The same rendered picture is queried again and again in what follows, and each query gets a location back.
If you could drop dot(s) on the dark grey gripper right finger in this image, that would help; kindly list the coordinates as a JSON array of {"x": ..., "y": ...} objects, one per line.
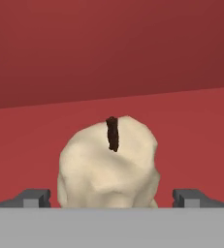
[{"x": 189, "y": 197}]

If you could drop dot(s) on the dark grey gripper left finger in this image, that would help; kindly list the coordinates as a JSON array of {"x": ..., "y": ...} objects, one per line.
[{"x": 32, "y": 197}]

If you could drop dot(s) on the cream candle with dark wick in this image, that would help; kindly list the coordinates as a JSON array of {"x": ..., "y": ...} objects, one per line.
[{"x": 107, "y": 171}]

